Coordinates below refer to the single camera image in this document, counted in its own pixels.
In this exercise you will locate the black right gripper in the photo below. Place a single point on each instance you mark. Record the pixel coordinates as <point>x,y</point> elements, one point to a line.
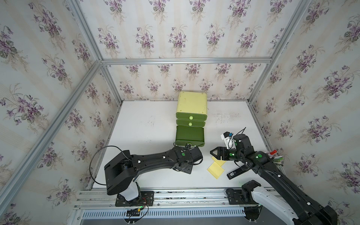
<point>219,149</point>

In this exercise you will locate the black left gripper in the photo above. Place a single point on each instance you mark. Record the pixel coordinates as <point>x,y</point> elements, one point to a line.
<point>189,171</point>

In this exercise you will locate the yellow sticky note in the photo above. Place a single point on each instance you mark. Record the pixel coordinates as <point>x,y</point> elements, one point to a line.
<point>215,170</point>
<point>218,162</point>

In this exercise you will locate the green three-drawer cabinet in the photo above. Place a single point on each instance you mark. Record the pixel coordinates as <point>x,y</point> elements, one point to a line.
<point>191,116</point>

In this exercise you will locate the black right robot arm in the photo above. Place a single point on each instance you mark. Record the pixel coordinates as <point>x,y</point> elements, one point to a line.
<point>295,208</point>

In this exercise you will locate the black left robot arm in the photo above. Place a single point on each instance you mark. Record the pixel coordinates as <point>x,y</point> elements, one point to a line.
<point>122,171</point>

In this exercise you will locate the black stapler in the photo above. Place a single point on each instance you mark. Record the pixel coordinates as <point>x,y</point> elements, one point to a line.
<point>239,171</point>

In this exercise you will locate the pink pen holder cup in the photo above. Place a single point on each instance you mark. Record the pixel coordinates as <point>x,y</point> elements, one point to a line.
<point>276,157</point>

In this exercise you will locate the small circuit board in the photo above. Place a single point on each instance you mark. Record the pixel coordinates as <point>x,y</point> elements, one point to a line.
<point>133,212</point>

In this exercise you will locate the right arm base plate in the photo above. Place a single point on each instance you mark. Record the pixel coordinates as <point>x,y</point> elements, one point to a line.
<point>243,195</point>

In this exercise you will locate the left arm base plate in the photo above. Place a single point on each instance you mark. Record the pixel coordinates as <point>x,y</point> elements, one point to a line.
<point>145,198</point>

